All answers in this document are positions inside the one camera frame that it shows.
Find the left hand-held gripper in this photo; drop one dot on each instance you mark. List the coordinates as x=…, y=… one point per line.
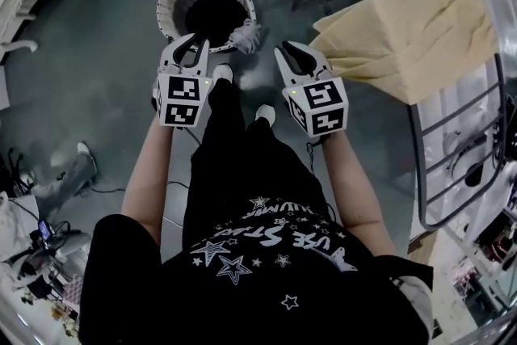
x=182, y=101

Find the person's left white shoe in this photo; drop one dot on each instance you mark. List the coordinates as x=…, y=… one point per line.
x=223, y=73

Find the person's left forearm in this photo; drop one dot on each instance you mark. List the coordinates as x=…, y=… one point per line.
x=149, y=182

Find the person's white shoe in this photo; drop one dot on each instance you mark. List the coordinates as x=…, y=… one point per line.
x=223, y=73
x=266, y=113

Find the person's right forearm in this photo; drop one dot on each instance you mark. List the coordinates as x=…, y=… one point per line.
x=355, y=194

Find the pink checked tablecloth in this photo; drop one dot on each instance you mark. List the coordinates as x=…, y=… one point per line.
x=72, y=295

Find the person's black star-print shirt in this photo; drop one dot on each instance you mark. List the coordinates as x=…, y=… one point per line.
x=242, y=295

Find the person's black trousers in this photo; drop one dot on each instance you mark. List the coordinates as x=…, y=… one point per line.
x=242, y=157

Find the grey clothes shorts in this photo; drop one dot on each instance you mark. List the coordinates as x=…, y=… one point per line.
x=246, y=36

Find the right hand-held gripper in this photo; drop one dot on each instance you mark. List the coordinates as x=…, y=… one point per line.
x=323, y=105

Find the yellow clothes shorts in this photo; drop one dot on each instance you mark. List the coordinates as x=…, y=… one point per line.
x=424, y=40

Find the person's right white shoe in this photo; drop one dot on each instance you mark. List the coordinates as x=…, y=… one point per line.
x=266, y=113

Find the white wicker laundry basket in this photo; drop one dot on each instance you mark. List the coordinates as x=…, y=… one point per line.
x=165, y=10

